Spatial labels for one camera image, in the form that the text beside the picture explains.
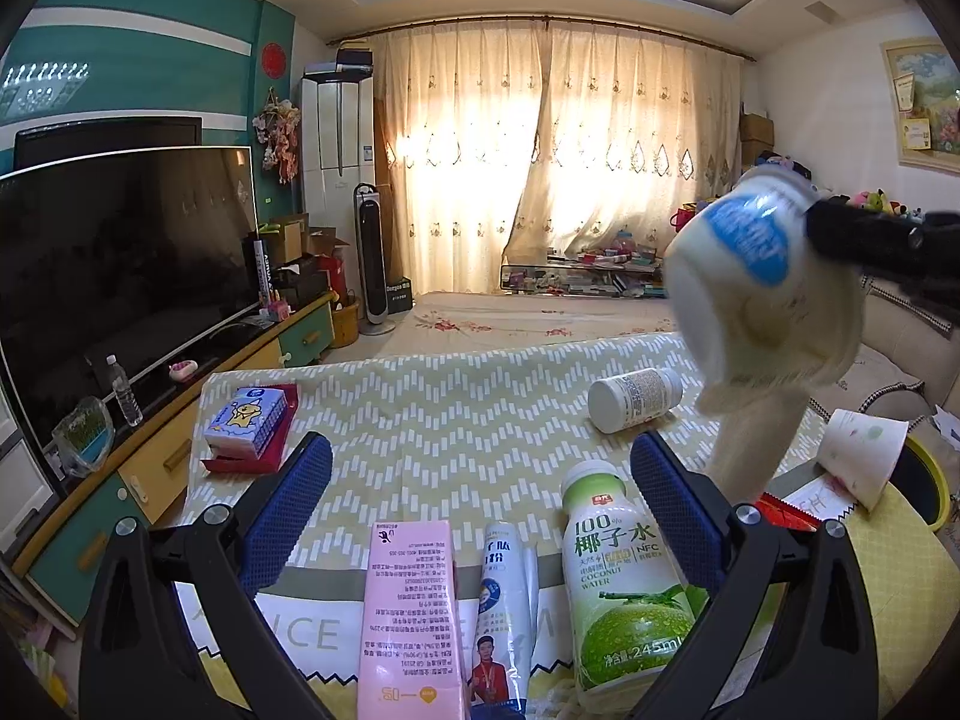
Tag curtain rod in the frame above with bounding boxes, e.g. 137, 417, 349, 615
328, 15, 751, 61

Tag green coconut water bottle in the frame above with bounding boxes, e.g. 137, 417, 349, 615
561, 460, 710, 695

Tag open cardboard boxes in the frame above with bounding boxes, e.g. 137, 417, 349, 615
259, 214, 350, 271

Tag cluttered glass low table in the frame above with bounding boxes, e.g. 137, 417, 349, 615
499, 247, 668, 299

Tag glass ashtray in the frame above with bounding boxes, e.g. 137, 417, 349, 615
51, 396, 115, 479

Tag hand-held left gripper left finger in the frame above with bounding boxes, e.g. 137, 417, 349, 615
77, 431, 335, 720

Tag white pill bottle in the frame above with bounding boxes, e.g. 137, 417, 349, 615
587, 367, 685, 434

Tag blue cartoon box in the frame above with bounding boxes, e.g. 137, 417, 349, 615
204, 386, 290, 458

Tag hanging flower decoration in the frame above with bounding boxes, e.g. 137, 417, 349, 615
253, 90, 301, 185

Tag row of plush toys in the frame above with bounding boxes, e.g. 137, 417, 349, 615
847, 187, 908, 215

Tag stacked cardboard boxes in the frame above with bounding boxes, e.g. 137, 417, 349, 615
739, 114, 775, 166

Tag green and yellow cabinet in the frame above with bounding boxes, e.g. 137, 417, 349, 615
11, 289, 336, 627

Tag framed landscape picture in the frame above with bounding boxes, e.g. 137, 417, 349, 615
881, 37, 960, 177

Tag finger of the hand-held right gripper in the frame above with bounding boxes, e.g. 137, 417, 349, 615
805, 197, 960, 331

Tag white tube packet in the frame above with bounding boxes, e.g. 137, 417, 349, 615
469, 523, 539, 720

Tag pink drink carton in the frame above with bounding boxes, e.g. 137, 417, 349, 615
356, 521, 457, 720

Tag white floor air conditioner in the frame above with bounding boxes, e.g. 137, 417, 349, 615
300, 64, 376, 316

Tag red wrapper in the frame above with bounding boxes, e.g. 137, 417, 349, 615
754, 493, 822, 533

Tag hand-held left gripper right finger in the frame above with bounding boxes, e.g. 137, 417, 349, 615
630, 431, 882, 720

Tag yellow cloth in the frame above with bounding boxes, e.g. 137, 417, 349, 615
840, 487, 953, 720

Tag black monitor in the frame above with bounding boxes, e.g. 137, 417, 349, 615
13, 116, 203, 173

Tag beige sofa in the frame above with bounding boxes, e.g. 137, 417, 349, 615
810, 277, 960, 421

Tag white paper cup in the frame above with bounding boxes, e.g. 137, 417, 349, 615
817, 409, 910, 509

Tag floral floor mat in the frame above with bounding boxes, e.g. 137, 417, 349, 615
322, 289, 683, 368

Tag red tray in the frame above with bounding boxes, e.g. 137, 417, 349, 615
201, 382, 301, 475

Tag clear water bottle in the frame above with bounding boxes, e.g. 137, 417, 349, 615
105, 355, 143, 428

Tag black bin with yellow rim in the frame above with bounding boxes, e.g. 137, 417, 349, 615
885, 435, 953, 533

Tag black tower fan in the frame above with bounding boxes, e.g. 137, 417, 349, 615
352, 184, 397, 336

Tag zigzag patterned tablecloth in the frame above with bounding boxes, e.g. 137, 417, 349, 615
184, 330, 826, 593

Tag cream embroidered curtains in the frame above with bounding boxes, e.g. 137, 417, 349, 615
371, 22, 743, 297

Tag large flat television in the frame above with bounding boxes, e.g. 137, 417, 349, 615
0, 144, 263, 451

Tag white bottle with blue label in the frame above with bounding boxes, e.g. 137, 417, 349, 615
664, 167, 867, 503

